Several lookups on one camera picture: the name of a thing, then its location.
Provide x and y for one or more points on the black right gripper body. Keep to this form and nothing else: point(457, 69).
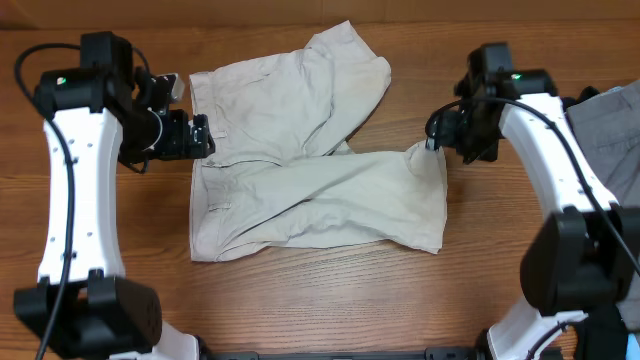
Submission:
point(473, 134)

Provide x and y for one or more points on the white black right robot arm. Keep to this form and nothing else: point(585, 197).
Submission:
point(586, 252)

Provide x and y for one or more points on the black garment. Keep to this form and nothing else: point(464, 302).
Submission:
point(603, 335)

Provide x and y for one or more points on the grey shorts pile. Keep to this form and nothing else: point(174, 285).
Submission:
point(606, 127)

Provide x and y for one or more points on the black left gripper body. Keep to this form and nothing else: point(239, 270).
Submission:
point(163, 138)

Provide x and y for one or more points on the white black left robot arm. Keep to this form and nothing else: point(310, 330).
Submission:
point(107, 112)

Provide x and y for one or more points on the beige cargo shorts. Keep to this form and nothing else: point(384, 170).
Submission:
point(282, 173)

